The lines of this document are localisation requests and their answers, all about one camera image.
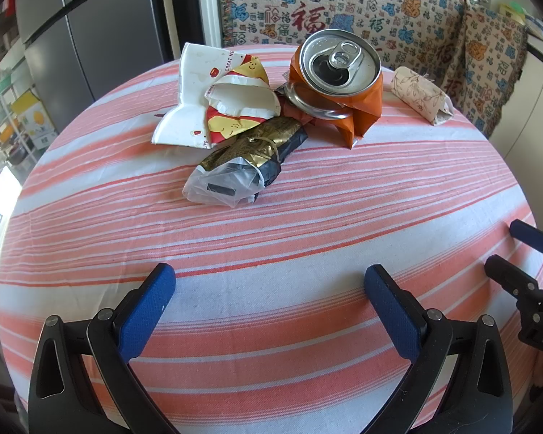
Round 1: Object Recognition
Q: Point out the beige paper napkin pack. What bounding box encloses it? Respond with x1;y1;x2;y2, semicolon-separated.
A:
390;67;454;125

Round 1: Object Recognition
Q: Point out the orange soda can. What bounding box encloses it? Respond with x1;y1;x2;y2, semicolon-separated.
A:
281;29;383;148

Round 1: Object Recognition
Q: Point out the black gold foil bag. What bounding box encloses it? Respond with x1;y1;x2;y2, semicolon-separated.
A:
182;116;308;208

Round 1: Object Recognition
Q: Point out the white red paper cup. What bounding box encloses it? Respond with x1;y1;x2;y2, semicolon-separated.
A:
152;43;281;149

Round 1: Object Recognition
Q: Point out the person's right hand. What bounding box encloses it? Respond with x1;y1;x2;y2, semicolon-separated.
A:
529;352;543;403

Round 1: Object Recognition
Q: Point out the patterned fu character blanket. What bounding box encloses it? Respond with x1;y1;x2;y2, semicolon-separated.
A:
219;0;528;136

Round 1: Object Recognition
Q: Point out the pink striped tablecloth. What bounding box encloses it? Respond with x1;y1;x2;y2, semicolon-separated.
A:
0;63;543;433

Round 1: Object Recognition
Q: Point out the green metal shelf rack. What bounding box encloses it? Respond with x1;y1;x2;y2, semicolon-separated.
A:
0;69;39;183

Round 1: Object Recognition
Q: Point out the yellow green cardboard box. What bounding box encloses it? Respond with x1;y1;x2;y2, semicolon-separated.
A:
11;89;58;150

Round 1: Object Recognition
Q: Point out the grey refrigerator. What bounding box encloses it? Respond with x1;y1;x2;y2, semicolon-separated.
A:
15;0;173;130

